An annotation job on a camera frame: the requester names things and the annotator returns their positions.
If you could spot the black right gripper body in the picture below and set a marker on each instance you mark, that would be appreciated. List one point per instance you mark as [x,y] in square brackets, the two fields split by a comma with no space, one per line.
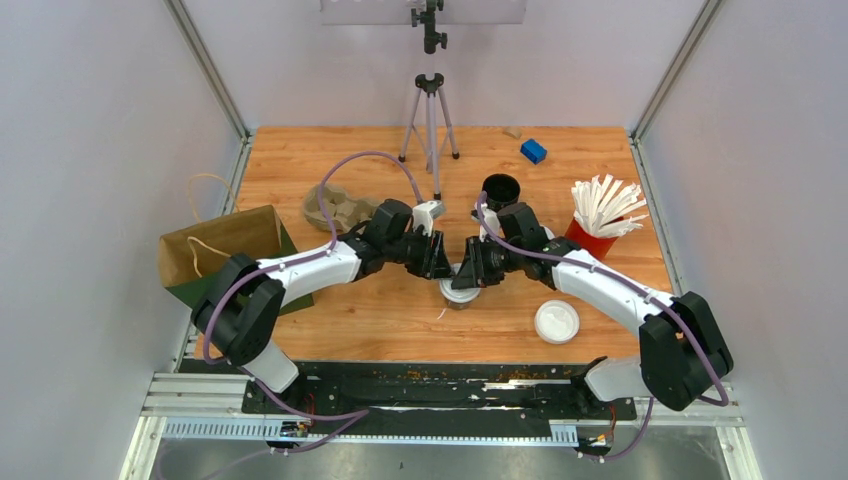
[497,261]

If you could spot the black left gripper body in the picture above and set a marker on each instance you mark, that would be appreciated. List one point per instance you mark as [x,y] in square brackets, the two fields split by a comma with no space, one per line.
[412,251]

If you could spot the green paper bag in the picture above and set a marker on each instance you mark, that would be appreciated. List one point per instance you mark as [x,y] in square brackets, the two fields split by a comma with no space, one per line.
[188,259]

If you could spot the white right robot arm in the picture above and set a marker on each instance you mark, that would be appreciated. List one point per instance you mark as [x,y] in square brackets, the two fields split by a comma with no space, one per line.
[682,356]

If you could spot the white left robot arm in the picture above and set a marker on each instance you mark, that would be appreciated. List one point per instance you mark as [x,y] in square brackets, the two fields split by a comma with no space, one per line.
[237,313]

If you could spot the black paper cup stack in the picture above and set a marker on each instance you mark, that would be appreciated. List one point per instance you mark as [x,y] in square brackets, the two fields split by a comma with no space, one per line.
[502,190]

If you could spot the grey pulp cup carrier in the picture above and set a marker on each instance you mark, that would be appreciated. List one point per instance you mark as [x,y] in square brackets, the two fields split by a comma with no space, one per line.
[345,210]

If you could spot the blue small block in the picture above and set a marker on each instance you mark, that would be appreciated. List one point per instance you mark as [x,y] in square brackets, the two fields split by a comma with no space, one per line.
[533,151]

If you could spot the white wrapped straws bundle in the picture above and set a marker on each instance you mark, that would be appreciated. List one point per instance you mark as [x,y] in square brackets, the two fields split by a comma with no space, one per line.
[606,208]

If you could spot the red straw holder cup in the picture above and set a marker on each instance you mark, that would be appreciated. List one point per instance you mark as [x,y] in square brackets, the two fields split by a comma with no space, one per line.
[598,247]

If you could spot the small tan block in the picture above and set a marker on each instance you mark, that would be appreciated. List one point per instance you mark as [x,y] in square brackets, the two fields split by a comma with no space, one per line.
[512,132]

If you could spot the white plastic lid stack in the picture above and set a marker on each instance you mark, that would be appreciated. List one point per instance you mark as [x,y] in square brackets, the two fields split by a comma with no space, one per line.
[556,322]

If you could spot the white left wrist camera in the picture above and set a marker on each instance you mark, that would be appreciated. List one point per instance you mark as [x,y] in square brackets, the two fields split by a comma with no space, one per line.
[424,216]

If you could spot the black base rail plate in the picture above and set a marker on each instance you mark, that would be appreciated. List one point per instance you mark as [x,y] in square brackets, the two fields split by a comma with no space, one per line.
[408,403]

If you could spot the grey camera tripod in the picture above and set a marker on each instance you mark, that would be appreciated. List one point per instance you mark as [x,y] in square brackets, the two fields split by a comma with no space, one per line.
[439,129]

